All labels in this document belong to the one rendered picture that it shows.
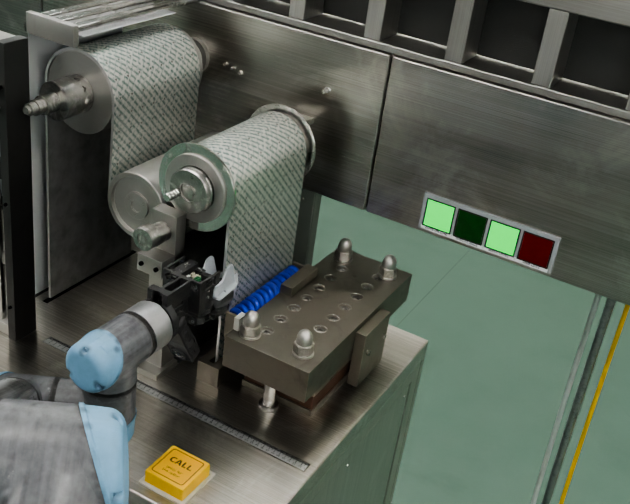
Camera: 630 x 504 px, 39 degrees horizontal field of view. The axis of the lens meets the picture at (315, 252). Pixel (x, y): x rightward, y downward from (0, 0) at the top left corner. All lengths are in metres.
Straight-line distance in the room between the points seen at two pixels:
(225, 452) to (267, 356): 0.16
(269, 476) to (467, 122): 0.66
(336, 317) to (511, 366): 1.91
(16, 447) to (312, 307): 0.77
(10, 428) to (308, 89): 0.95
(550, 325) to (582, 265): 2.17
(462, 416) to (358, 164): 1.60
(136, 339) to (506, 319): 2.56
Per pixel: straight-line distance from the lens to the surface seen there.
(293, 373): 1.43
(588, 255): 1.56
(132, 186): 1.53
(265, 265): 1.60
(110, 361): 1.24
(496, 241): 1.59
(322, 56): 1.64
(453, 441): 3.00
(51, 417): 0.93
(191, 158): 1.42
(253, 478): 1.42
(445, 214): 1.61
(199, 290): 1.36
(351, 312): 1.58
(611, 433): 3.26
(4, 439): 0.93
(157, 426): 1.49
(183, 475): 1.38
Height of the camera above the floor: 1.87
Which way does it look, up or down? 29 degrees down
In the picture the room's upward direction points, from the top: 8 degrees clockwise
